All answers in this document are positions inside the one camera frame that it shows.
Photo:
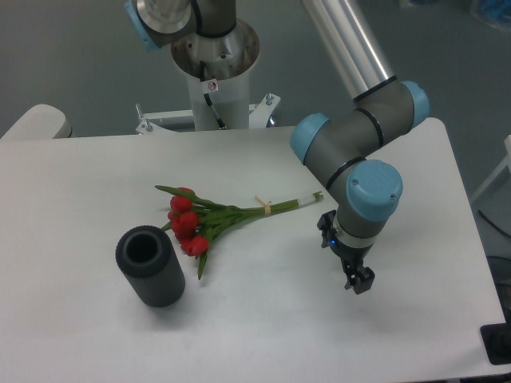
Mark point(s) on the white chair left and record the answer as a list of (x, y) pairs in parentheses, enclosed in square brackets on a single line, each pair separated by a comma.
[(41, 122)]

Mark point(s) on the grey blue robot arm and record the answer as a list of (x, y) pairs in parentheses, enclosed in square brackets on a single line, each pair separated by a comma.
[(337, 154)]

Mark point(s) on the red tulip bouquet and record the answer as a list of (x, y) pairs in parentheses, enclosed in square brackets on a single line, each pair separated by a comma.
[(197, 222)]

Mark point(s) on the white furniture right edge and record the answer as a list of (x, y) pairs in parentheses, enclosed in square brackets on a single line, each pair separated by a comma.
[(495, 179)]

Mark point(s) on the dark grey ribbed vase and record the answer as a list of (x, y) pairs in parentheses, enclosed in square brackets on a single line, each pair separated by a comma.
[(146, 257)]

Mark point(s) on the black device table corner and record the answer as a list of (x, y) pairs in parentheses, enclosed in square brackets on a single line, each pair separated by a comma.
[(496, 339)]

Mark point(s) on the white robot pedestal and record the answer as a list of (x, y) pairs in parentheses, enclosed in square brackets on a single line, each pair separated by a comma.
[(217, 71)]

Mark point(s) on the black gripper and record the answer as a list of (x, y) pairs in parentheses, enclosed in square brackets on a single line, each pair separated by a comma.
[(351, 250)]

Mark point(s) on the blue object top right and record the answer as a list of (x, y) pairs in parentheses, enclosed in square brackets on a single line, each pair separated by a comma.
[(495, 12)]

